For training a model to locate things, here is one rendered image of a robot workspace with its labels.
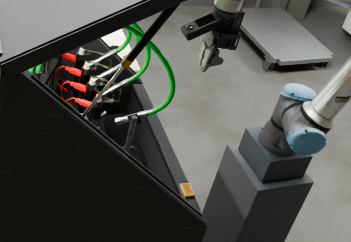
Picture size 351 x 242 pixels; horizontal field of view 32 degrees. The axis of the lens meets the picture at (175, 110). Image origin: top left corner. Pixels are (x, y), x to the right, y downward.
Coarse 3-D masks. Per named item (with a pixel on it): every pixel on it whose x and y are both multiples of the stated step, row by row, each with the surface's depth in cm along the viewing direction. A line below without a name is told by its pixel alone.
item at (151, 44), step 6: (132, 30) 149; (138, 30) 150; (138, 36) 150; (150, 42) 151; (156, 48) 152; (162, 54) 153; (162, 60) 153; (168, 66) 154; (168, 72) 155; (174, 78) 157; (174, 84) 157; (174, 90) 158; (168, 96) 160; (168, 102) 160; (156, 108) 162; (162, 108) 162; (150, 114) 163
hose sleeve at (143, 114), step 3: (141, 111) 164; (144, 111) 163; (138, 114) 164; (141, 114) 163; (144, 114) 163; (147, 114) 163; (123, 117) 165; (126, 117) 165; (141, 117) 164; (144, 117) 164; (123, 120) 165; (126, 120) 165
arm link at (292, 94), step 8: (288, 88) 200; (296, 88) 202; (304, 88) 203; (280, 96) 203; (288, 96) 199; (296, 96) 197; (304, 96) 198; (312, 96) 199; (280, 104) 202; (288, 104) 198; (296, 104) 196; (280, 112) 201; (280, 120) 204
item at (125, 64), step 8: (168, 8) 121; (176, 8) 122; (160, 16) 122; (168, 16) 122; (152, 24) 124; (160, 24) 123; (152, 32) 124; (144, 40) 125; (136, 48) 125; (128, 56) 127; (136, 56) 127; (128, 64) 127; (120, 72) 129; (112, 80) 130; (104, 88) 131
